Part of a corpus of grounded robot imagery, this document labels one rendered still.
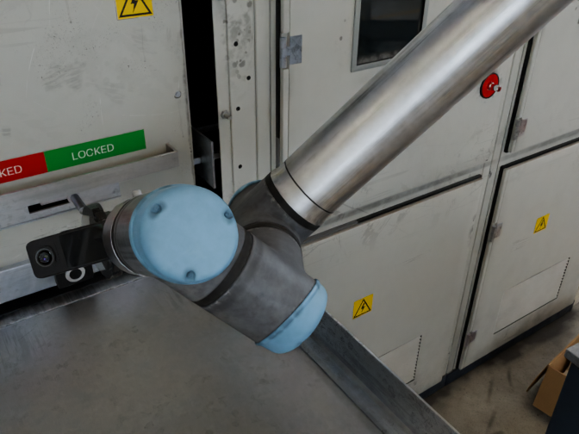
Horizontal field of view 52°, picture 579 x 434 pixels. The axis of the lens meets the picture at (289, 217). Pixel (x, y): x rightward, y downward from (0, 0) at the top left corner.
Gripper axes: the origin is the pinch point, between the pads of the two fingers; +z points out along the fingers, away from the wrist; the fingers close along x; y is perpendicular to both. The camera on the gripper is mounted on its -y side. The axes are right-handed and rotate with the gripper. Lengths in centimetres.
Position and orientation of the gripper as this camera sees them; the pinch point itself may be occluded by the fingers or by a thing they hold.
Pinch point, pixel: (89, 242)
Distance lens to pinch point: 88.4
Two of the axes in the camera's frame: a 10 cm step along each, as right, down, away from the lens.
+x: -2.7, -9.6, -1.1
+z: -4.9, 0.4, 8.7
